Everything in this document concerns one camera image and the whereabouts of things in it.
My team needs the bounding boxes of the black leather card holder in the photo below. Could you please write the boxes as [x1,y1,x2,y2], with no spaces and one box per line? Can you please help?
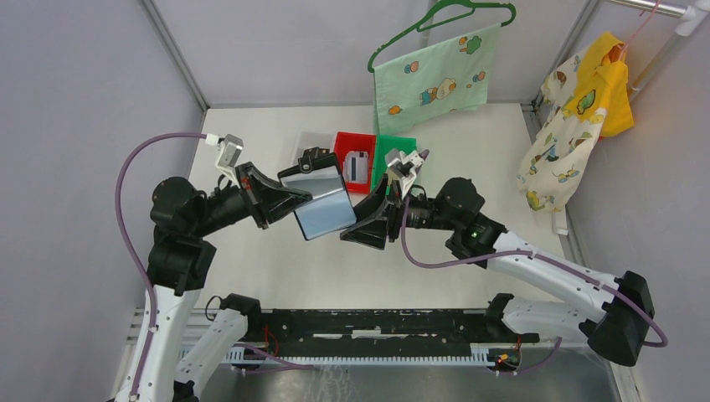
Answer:
[277,147,357,240]

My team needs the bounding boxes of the yellow garment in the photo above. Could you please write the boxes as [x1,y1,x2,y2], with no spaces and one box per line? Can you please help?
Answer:
[563,32,635,137]

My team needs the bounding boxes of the white printed garment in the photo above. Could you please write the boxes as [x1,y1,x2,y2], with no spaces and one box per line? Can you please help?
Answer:
[516,48,600,212]

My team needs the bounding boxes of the clear plastic bin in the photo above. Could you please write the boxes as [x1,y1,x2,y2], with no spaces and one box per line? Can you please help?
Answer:
[288,131,336,164]

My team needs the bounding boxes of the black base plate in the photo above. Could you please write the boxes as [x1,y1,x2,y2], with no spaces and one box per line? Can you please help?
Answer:
[243,309,540,358]

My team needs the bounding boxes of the red plastic bin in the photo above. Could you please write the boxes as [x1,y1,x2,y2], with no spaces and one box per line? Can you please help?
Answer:
[334,131,376,194]

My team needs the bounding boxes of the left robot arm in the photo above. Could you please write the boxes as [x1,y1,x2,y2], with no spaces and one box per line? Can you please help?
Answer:
[114,162,312,401]

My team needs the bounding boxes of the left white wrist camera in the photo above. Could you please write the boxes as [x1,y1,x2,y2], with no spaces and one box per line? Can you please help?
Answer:
[205,133,244,176]

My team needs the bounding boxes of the light green printed cloth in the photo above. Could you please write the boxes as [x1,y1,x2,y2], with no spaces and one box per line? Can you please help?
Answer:
[373,24,502,136]

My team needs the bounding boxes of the green clothes hanger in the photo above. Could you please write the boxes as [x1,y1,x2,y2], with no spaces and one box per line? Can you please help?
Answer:
[367,0,517,74]

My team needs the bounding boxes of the metal hanging rail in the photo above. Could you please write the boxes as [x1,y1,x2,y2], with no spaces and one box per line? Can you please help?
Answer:
[608,0,709,101]

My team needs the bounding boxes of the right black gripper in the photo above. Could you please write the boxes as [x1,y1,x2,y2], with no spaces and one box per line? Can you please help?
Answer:
[340,174,458,251]

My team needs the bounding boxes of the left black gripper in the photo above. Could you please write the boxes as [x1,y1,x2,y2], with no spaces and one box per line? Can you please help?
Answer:
[193,158,313,235]

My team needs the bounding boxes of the white card stack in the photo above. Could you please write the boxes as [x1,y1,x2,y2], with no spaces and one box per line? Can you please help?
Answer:
[343,151,369,184]

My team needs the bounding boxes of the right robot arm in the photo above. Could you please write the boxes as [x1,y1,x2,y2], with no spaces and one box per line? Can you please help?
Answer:
[340,178,668,367]

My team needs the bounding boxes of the green plastic bin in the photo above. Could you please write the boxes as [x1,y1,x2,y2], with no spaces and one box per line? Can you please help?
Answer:
[369,134,418,193]

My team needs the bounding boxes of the white slotted cable duct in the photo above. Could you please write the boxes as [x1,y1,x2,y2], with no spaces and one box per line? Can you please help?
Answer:
[222,346,517,369]

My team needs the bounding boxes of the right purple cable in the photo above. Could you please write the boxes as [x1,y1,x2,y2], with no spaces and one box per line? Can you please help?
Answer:
[399,149,670,375]

